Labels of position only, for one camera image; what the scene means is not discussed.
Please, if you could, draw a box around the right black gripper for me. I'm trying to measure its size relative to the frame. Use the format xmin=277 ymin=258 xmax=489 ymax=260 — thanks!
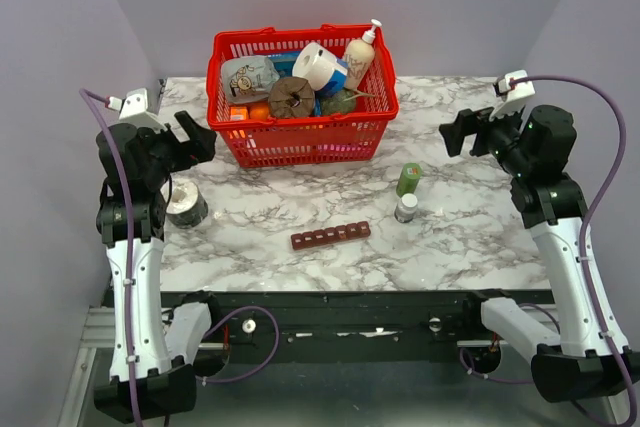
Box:
xmin=439 ymin=97 xmax=533 ymax=177

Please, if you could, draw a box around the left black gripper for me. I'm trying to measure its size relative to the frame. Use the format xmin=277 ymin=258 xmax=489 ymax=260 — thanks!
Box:
xmin=137 ymin=110 xmax=218 ymax=189

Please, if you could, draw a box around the green supplement bottle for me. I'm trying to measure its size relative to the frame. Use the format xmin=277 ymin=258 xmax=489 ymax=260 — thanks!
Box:
xmin=396 ymin=162 xmax=422 ymax=197

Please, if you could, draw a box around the brown weekly pill organizer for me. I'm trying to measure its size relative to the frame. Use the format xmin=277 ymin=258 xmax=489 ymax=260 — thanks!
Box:
xmin=290 ymin=221 xmax=371 ymax=251

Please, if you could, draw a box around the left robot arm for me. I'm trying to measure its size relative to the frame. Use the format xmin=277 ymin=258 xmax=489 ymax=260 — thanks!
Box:
xmin=94 ymin=111 xmax=222 ymax=424

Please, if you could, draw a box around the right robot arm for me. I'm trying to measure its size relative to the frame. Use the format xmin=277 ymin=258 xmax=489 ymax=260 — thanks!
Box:
xmin=439 ymin=105 xmax=639 ymax=402

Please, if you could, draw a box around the orange small box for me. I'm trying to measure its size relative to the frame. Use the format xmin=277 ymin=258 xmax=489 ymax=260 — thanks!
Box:
xmin=229 ymin=105 xmax=250 ymax=122

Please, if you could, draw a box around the orange fruit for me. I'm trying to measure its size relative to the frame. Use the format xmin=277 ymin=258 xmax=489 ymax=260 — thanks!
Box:
xmin=248 ymin=101 xmax=270 ymax=121

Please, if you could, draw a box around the grey cartoon snack bag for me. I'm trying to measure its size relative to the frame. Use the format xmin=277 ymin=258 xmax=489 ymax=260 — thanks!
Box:
xmin=220 ymin=55 xmax=280 ymax=105

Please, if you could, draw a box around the red plastic shopping basket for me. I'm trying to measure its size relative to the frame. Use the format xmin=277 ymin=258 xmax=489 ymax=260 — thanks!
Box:
xmin=206 ymin=24 xmax=399 ymax=168

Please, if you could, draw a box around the white cap vitamin bottle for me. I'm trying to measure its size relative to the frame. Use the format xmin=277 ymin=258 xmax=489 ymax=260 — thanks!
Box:
xmin=394 ymin=193 xmax=418 ymax=223

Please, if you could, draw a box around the brown round paper package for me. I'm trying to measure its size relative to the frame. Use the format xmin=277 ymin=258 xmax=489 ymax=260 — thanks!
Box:
xmin=268 ymin=77 xmax=315 ymax=119

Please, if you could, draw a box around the cream pump lotion bottle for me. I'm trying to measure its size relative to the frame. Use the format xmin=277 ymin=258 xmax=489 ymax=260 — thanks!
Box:
xmin=342 ymin=19 xmax=382 ymax=91

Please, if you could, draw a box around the white toilet paper roll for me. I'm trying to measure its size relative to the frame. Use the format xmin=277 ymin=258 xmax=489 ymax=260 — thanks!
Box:
xmin=292 ymin=42 xmax=347 ymax=96

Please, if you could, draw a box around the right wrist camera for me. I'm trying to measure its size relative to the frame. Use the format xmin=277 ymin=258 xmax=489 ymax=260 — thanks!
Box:
xmin=490 ymin=70 xmax=535 ymax=121

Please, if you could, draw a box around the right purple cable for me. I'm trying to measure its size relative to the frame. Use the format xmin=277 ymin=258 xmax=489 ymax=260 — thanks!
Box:
xmin=458 ymin=74 xmax=640 ymax=423

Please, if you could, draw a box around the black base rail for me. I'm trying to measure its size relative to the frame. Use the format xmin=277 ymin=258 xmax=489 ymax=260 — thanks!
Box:
xmin=102 ymin=289 xmax=556 ymax=366

